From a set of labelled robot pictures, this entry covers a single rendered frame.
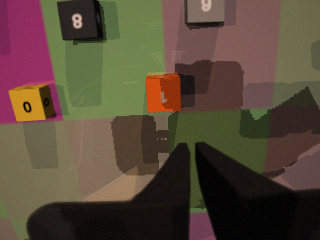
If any yellow block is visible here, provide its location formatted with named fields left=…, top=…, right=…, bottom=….
left=9, top=84, right=54, bottom=122

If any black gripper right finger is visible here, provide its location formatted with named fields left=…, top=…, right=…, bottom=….
left=195, top=142, right=320, bottom=240

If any grey block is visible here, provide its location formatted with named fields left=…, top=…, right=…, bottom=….
left=184, top=0, right=225, bottom=24

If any black block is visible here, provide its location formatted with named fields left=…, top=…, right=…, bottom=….
left=57, top=0, right=103, bottom=41

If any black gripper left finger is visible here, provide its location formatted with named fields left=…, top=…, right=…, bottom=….
left=26, top=143, right=191, bottom=240

